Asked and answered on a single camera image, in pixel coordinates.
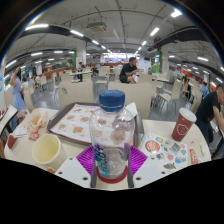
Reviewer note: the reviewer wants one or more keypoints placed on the person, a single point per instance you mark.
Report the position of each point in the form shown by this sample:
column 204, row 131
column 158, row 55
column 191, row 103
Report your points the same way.
column 204, row 90
column 206, row 108
column 186, row 87
column 127, row 71
column 17, row 93

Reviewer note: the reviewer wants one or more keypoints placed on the beige dining table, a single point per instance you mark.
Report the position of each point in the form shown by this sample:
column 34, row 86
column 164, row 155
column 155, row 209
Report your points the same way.
column 6, row 118

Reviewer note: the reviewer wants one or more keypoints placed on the red cardboard box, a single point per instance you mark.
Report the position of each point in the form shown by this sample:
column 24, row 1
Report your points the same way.
column 11, row 141

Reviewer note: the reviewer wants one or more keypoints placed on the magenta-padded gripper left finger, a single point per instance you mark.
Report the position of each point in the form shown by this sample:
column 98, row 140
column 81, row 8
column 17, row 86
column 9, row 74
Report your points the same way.
column 85, row 160

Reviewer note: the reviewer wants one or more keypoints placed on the white napkin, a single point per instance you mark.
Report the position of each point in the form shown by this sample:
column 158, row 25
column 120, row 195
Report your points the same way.
column 132, row 109

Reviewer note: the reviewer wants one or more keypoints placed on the dark food tray paper liner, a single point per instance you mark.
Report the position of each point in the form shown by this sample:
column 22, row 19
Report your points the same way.
column 71, row 123

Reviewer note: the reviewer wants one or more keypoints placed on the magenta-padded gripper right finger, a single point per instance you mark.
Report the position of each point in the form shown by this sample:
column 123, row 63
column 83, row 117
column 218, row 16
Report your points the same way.
column 139, row 160

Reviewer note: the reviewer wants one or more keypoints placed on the white paper card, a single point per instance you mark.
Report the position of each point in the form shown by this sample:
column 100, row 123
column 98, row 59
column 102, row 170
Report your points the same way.
column 20, row 131

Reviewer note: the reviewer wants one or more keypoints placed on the ceiling lights group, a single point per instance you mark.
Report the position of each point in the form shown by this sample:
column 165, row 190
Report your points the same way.
column 36, row 26

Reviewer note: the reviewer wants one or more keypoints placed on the red paper cup white lid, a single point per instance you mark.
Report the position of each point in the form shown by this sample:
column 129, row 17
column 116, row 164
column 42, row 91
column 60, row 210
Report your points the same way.
column 182, row 126

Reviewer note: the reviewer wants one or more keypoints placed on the printed sticker leaflet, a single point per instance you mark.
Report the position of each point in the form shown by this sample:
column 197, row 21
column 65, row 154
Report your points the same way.
column 166, row 153

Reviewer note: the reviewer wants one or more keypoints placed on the ceiling air conditioner unit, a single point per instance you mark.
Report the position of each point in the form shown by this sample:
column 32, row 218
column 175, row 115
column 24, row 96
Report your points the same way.
column 97, row 27

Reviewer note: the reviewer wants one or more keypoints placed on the cream paper cup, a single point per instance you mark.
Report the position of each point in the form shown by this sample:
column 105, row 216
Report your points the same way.
column 46, row 150

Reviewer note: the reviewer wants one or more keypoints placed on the red sauce sachet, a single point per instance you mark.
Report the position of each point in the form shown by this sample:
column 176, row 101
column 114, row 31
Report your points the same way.
column 193, row 156

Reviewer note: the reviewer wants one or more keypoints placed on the beige dining chair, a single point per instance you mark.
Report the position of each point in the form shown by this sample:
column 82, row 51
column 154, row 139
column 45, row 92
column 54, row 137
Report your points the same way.
column 136, row 95
column 76, row 95

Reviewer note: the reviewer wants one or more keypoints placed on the clear water bottle blue cap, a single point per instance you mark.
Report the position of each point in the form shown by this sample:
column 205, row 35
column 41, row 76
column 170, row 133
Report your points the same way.
column 111, row 133

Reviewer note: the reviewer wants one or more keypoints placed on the crumpled food wrapper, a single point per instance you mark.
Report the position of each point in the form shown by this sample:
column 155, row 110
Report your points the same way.
column 35, row 123

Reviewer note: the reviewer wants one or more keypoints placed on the beige dining chairs group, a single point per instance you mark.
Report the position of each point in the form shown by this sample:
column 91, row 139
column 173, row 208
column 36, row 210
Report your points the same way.
column 103, row 71

